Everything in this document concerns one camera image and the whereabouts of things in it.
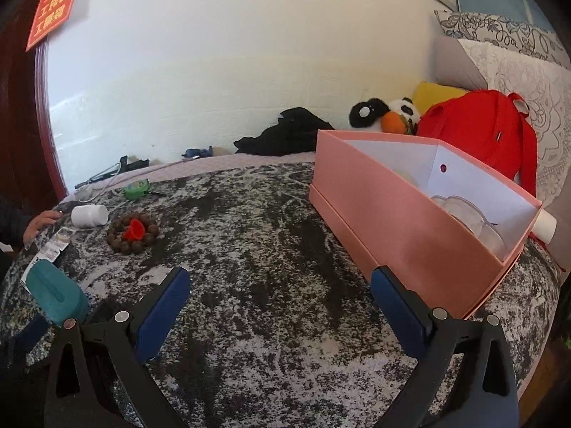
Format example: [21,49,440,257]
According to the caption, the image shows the red cone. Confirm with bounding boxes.
[122,219,149,241]

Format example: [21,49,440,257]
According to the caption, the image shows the white patterned pillow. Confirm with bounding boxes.
[459,38,571,208]

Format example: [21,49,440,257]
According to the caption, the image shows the dark red door frame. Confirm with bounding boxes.
[0,0,67,208]

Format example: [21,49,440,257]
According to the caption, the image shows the brown bead bracelet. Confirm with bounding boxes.
[106,214,160,256]

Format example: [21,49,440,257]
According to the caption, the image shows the grey mottled blanket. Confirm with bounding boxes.
[0,160,563,428]

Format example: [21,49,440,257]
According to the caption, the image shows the red wall poster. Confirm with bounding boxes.
[26,0,87,53]

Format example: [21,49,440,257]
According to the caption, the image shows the teal card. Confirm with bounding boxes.
[24,261,90,327]

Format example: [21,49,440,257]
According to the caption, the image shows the white plastic bottle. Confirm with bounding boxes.
[70,204,109,228]

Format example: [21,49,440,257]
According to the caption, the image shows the green tape measure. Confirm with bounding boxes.
[124,179,151,200]

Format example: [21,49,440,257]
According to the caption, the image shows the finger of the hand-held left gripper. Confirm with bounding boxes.
[6,316,52,364]

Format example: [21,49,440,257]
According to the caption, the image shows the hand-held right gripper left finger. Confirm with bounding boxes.
[45,266,192,428]

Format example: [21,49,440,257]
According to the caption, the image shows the clear ribbed cup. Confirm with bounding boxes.
[430,194,507,255]

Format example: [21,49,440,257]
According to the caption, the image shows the grey floral pillow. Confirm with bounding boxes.
[435,9,571,70]

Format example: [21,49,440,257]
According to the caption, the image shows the pink cardboard box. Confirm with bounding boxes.
[309,129,544,319]

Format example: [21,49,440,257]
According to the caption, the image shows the yellow pillow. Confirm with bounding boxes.
[411,81,469,110]

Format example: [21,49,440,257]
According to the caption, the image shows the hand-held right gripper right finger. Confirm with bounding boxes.
[369,265,520,428]

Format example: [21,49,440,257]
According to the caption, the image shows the red backpack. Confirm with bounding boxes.
[416,89,538,199]

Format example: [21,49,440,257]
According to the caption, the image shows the panda plush toy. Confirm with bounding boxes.
[349,97,422,135]

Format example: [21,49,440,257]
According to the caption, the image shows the white paper cards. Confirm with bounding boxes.
[21,226,71,285]

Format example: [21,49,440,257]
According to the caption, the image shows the black clothing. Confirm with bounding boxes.
[234,107,335,157]

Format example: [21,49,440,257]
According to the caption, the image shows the black stick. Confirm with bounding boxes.
[75,155,150,188]

